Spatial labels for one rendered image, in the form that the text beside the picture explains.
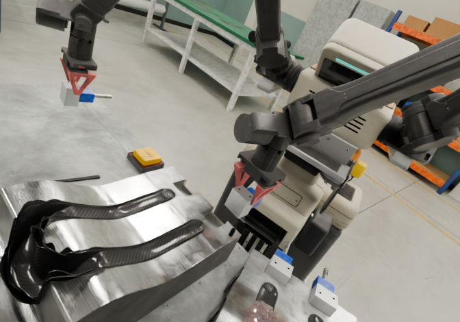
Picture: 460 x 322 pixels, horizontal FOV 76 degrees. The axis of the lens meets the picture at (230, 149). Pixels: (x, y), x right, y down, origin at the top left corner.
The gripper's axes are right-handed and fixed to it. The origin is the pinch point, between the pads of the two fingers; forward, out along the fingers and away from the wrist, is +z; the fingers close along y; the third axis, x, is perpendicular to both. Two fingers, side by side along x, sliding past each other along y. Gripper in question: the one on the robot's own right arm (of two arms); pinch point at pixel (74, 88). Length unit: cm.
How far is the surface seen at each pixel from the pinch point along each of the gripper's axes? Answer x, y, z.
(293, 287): 28, 70, 9
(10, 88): -11.3, -25.5, 14.5
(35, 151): -9.8, 9.5, 14.4
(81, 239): -11, 50, 1
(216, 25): 223, -237, 9
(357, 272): 183, 63, 94
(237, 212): 22, 52, 3
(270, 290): 22, 68, 9
